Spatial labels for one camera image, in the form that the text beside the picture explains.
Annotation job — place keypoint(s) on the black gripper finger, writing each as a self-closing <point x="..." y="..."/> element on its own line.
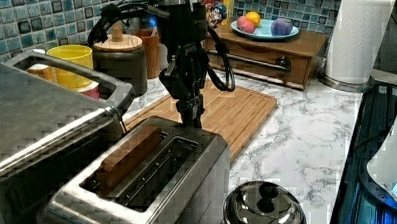
<point x="199" y="110"/>
<point x="186" y="112"/>

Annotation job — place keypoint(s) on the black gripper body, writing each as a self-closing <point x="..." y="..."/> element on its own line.
<point x="185" y="74"/>

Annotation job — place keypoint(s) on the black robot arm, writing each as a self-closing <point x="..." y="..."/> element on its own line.
<point x="182" y="26"/>

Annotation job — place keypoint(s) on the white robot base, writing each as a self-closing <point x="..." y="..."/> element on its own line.
<point x="380" y="176"/>

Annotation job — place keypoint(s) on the silver two-slot toaster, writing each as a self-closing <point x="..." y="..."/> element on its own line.
<point x="183" y="181"/>

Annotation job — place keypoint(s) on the stainless toaster oven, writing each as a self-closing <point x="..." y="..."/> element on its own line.
<point x="49" y="133"/>

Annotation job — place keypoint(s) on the bamboo cutting board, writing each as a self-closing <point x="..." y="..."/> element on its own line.
<point x="236" y="115"/>

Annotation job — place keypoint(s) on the brown wooden utensil cup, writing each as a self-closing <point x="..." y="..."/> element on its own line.
<point x="152" y="46"/>

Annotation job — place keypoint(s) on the black canister with wooden lid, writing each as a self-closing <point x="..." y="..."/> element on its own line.
<point x="122" y="56"/>

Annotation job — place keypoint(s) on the yellow cereal box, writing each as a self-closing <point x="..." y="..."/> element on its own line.
<point x="218" y="12"/>

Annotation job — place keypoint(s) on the lower red strawberry toy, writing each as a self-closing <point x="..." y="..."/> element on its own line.
<point x="248" y="27"/>

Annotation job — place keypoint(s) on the red strawberry toy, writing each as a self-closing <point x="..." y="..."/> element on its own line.
<point x="241" y="22"/>
<point x="248" y="27"/>

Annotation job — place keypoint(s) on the upper red strawberry toy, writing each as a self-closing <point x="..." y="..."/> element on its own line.
<point x="241" y="22"/>

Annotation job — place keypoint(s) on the brown toast slice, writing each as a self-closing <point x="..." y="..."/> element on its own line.
<point x="127" y="156"/>

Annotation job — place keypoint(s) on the orange fruit toy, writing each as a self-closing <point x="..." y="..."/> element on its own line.
<point x="254" y="18"/>

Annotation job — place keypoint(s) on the light blue plate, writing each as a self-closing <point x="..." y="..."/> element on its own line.
<point x="263" y="31"/>

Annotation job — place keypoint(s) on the purple plush eggplant toy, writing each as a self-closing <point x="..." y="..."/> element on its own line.
<point x="281" y="27"/>

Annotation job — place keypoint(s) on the wooden drawer stand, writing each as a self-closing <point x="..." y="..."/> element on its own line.
<point x="291" y="62"/>

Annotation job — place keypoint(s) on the shiny steel kettle lid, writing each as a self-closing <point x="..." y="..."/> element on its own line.
<point x="262" y="202"/>

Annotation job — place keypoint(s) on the white paper towel roll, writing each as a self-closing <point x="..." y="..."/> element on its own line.
<point x="355" y="43"/>

